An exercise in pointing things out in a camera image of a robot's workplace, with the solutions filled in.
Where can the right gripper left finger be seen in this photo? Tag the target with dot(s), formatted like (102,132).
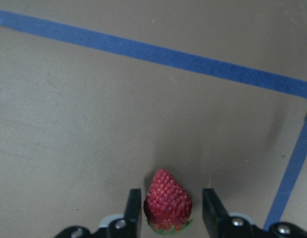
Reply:
(125,225)

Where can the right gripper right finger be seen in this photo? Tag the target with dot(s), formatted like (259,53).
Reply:
(221,224)

